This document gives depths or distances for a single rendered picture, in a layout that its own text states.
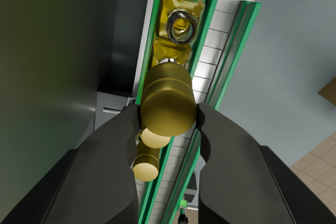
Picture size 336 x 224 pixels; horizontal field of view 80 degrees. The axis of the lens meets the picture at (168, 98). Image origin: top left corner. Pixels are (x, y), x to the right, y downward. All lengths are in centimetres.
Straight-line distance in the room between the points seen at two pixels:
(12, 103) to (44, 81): 4
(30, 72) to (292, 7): 62
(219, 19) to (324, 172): 214
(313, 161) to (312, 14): 175
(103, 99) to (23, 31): 38
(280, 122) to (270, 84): 16
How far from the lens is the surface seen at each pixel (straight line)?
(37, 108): 23
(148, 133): 23
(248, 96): 71
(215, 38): 48
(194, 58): 40
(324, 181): 257
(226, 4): 48
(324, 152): 228
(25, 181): 26
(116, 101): 55
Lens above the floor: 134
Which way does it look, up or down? 62 degrees down
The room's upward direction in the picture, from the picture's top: 178 degrees counter-clockwise
